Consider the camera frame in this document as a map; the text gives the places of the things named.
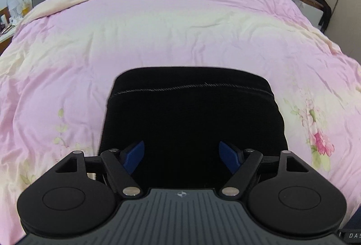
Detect black corduroy pants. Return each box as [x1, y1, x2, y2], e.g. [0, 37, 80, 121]
[99, 66, 289, 190]

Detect clear glass lamp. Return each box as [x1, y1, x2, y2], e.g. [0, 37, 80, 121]
[8, 0, 22, 18]

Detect pink floral duvet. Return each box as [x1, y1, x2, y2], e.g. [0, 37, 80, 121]
[0, 0, 361, 243]

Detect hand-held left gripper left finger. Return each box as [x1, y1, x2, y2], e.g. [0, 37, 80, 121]
[53, 140, 145, 198]

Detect black bag strap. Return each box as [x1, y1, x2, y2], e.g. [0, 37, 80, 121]
[308, 0, 334, 35]

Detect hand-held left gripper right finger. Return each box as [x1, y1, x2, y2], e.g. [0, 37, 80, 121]
[218, 141, 308, 201]

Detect wooden bedside cabinet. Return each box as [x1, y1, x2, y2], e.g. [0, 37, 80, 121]
[0, 5, 18, 50]

